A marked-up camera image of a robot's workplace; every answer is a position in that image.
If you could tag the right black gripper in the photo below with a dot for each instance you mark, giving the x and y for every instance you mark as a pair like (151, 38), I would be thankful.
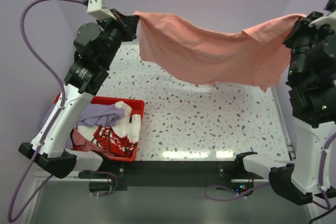
(302, 26)

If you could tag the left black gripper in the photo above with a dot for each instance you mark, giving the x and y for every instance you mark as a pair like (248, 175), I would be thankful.
(128, 24)

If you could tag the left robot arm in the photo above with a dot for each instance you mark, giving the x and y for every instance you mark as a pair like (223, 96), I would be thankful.
(79, 87)

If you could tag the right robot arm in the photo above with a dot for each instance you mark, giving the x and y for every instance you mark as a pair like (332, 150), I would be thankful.
(313, 108)

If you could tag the red plastic bin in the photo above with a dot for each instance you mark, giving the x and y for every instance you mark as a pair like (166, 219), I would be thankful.
(131, 129)

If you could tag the lavender t shirt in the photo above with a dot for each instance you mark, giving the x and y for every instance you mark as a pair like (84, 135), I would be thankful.
(96, 114)

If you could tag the white red printed t shirt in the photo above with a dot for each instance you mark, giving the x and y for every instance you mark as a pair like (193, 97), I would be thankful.
(118, 134)

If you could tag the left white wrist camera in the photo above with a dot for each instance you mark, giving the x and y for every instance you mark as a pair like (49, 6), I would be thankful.
(98, 10)

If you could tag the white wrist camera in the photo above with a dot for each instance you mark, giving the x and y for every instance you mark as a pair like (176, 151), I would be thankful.
(98, 10)
(326, 20)

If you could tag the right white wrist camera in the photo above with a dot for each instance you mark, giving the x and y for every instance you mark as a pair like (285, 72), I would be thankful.
(326, 20)

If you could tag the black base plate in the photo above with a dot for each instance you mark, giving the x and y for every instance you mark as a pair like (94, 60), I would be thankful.
(166, 174)

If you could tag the aluminium frame rail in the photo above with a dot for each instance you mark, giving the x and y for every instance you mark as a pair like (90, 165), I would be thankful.
(198, 139)

